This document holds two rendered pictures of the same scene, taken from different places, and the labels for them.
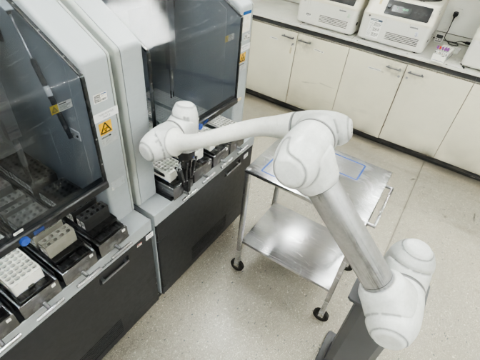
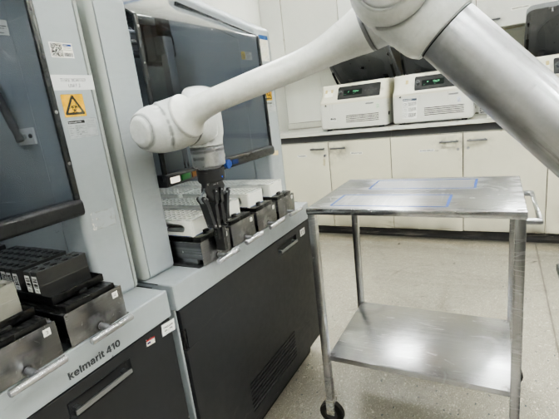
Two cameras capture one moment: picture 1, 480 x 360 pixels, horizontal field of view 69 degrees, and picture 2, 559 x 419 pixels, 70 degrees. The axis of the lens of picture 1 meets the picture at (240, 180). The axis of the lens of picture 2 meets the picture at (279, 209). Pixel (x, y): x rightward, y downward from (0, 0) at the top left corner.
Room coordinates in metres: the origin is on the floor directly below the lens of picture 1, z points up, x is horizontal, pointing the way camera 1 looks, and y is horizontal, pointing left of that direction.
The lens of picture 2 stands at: (0.09, 0.06, 1.14)
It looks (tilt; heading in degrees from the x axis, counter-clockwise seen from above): 14 degrees down; 0
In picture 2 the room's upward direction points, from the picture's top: 7 degrees counter-clockwise
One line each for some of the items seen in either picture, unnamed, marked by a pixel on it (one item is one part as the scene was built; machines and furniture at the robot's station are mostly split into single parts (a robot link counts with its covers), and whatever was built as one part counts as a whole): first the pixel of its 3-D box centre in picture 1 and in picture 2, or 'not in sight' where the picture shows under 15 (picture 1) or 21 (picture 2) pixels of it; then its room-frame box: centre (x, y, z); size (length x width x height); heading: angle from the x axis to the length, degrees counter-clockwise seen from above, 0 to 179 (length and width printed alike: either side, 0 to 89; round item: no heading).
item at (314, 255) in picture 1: (304, 226); (422, 303); (1.37, -0.39, 0.41); 0.67 x 0.46 x 0.82; 61
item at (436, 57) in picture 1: (443, 53); not in sight; (2.94, -1.53, 0.93); 0.30 x 0.10 x 0.06; 145
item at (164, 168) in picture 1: (153, 161); (165, 224); (1.28, 0.42, 0.83); 0.30 x 0.10 x 0.06; 61
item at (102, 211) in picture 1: (96, 217); (61, 275); (0.89, 0.53, 0.85); 0.12 x 0.02 x 0.06; 151
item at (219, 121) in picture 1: (211, 121); (244, 189); (1.69, 0.20, 0.83); 0.30 x 0.10 x 0.06; 61
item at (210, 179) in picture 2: (186, 157); (212, 184); (1.19, 0.24, 0.96); 0.08 x 0.07 x 0.09; 150
